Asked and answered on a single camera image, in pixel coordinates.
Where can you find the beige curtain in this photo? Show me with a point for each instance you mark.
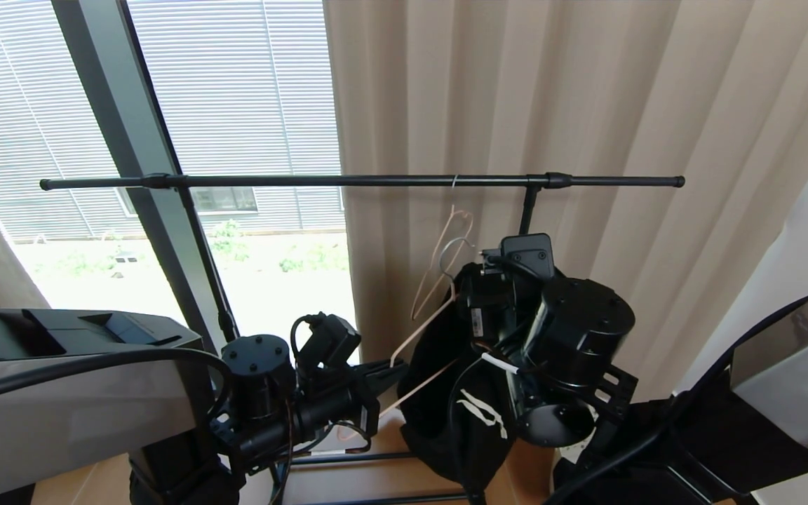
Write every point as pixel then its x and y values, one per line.
pixel 586 84

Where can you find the black clothes rack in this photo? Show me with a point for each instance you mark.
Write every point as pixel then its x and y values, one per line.
pixel 376 181

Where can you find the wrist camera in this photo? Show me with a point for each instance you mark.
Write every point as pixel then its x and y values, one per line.
pixel 334 344
pixel 527 252

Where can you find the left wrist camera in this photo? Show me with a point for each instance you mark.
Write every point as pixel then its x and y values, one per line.
pixel 334 344

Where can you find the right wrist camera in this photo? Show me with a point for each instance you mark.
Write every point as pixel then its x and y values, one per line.
pixel 527 252

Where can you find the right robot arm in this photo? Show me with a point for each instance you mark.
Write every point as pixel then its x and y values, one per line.
pixel 579 322

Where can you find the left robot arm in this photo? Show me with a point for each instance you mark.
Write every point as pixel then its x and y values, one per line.
pixel 60 421

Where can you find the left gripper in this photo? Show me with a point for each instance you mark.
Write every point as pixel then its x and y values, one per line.
pixel 337 414

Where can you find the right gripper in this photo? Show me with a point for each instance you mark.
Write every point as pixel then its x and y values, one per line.
pixel 492 308

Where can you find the window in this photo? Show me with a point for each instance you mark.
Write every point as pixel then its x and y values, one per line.
pixel 250 84

